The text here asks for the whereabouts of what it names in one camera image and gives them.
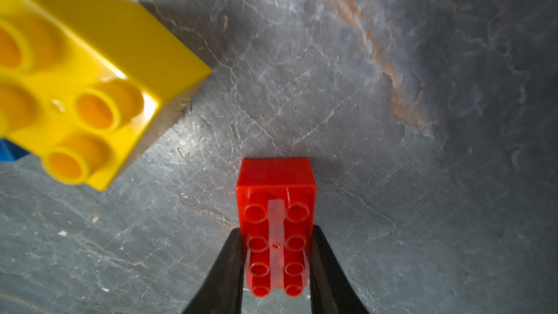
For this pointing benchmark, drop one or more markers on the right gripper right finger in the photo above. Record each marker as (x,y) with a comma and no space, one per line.
(330,290)

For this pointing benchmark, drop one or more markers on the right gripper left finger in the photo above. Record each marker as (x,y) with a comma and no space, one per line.
(222,290)

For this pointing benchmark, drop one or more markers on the red lego brick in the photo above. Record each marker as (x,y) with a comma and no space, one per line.
(276,208)

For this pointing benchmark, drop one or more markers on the blue lego brick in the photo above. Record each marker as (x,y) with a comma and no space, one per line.
(10,152)

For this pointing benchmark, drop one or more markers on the yellow lego brick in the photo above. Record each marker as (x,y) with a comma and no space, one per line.
(88,85)

